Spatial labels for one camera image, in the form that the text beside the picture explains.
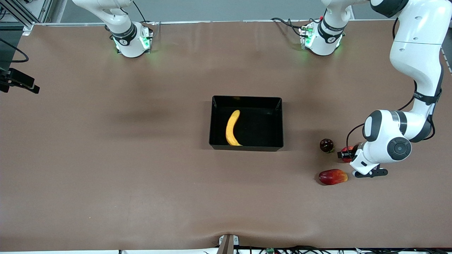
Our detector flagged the small red yellow apple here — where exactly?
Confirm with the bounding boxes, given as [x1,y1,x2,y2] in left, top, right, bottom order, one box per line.
[341,146,355,163]

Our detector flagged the black plastic box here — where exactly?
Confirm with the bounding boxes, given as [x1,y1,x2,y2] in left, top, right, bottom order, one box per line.
[209,95,284,152]

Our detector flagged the yellow banana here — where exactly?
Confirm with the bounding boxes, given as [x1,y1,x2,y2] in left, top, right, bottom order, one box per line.
[226,110,243,146]

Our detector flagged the red yellow mango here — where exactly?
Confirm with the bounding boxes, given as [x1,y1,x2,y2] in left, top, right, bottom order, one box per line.
[319,169,349,186]

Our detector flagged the brown table cover mat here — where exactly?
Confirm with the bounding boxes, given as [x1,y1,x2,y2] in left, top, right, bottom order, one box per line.
[0,19,452,252]

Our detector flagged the aluminium frame profile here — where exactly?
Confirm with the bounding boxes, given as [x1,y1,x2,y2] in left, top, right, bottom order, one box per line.
[441,48,452,73]
[0,0,53,36]

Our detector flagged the black right base cable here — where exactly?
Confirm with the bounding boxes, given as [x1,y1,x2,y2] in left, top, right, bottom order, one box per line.
[132,0,161,37]

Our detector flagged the black base cable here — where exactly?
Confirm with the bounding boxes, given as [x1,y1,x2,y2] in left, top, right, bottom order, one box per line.
[132,0,161,37]
[271,18,308,37]

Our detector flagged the black left base cable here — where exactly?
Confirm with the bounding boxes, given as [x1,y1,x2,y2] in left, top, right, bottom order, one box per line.
[271,18,308,37]

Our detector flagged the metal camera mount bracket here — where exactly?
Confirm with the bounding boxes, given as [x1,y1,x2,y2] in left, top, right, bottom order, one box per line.
[218,234,240,254]

